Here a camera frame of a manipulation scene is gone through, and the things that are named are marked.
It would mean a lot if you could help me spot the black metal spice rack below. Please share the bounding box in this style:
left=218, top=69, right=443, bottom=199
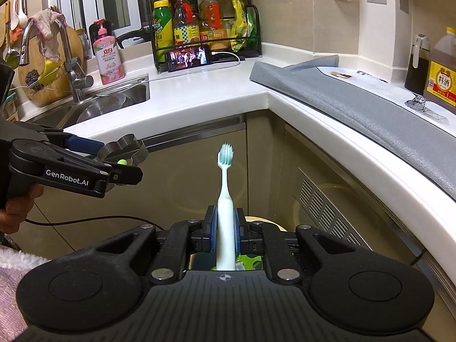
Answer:
left=144, top=0, right=264, bottom=74

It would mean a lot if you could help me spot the window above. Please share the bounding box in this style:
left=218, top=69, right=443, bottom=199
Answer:
left=57, top=0, right=150, bottom=34

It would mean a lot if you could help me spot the cabinet vent grille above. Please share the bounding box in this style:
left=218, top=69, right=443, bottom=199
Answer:
left=295, top=168, right=364, bottom=253

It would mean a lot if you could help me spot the pink white rag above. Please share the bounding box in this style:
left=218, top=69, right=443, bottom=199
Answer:
left=26, top=10, right=68, bottom=63

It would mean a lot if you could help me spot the yellow green snack bag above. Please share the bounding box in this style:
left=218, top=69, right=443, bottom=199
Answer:
left=230, top=0, right=257, bottom=52

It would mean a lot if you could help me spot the chrome kitchen faucet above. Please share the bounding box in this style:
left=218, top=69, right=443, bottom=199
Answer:
left=19, top=18, right=95, bottom=105

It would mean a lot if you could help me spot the yellow sponge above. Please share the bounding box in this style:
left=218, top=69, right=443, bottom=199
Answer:
left=42, top=60, right=68, bottom=83

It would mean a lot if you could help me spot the yellow oil bottle red handle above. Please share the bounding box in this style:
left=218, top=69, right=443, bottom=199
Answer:
left=199, top=0, right=229, bottom=43

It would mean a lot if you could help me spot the pale mint toothbrush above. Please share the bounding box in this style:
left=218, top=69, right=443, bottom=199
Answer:
left=215, top=143, right=236, bottom=270

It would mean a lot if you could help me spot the hanging white spoon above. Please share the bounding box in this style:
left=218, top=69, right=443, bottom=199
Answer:
left=16, top=0, right=28, bottom=31

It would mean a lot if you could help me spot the dark sauce dispenser bottle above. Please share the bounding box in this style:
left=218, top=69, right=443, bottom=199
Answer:
left=404, top=34, right=431, bottom=97

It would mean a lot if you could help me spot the person's left hand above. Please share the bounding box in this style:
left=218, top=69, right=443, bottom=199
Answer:
left=0, top=184, right=44, bottom=236

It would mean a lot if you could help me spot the black smartphone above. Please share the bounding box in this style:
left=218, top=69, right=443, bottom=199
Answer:
left=166, top=44, right=211, bottom=73

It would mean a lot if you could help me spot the beige kitchen cabinet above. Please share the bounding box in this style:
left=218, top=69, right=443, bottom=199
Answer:
left=21, top=109, right=456, bottom=328

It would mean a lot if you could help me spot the amber cooking wine jug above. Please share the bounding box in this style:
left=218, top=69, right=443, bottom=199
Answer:
left=423, top=25, right=456, bottom=107

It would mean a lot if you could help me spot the pink fluffy clothing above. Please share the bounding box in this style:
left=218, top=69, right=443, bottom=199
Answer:
left=0, top=245, right=52, bottom=342

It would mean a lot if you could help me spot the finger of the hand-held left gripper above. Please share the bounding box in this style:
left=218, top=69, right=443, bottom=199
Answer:
left=9, top=138, right=144, bottom=188
left=4, top=120, right=105, bottom=154

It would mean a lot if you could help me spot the green plastic wrapper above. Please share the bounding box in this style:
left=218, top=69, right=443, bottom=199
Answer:
left=235, top=253, right=266, bottom=271

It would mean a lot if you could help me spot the pink dish soap bottle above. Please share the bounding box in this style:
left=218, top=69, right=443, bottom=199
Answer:
left=88, top=19, right=126, bottom=86

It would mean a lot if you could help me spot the round wooden cutting board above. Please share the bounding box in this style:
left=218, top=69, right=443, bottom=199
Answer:
left=17, top=25, right=85, bottom=108

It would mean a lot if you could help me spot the green yellow oil bottle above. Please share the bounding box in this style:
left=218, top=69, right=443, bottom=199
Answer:
left=152, top=0, right=174, bottom=52

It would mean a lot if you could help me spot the steel pot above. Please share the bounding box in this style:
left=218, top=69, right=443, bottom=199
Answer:
left=76, top=93, right=129, bottom=123

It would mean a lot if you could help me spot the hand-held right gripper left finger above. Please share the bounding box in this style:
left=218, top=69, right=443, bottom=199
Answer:
left=85, top=207, right=218, bottom=286

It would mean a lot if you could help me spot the stainless steel sink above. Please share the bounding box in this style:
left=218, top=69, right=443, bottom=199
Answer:
left=21, top=73, right=150, bottom=129

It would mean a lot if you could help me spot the grey-backed printed white mat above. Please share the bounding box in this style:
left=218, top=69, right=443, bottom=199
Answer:
left=249, top=54, right=456, bottom=200

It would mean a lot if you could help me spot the black pan handle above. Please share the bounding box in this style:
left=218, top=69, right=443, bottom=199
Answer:
left=117, top=27, right=150, bottom=48

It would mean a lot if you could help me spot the metal cookie cutter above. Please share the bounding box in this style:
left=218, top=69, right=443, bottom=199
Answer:
left=96, top=133, right=149, bottom=172

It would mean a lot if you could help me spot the black cable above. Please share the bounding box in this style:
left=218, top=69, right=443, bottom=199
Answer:
left=25, top=215, right=159, bottom=229

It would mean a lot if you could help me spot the white charging cable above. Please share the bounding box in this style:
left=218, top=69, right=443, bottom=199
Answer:
left=210, top=52, right=243, bottom=68

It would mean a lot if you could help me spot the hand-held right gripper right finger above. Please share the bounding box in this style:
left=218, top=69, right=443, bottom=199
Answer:
left=233, top=207, right=360, bottom=286

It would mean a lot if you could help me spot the hanging metal ladle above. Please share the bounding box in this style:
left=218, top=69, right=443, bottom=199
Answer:
left=2, top=2, right=21, bottom=70

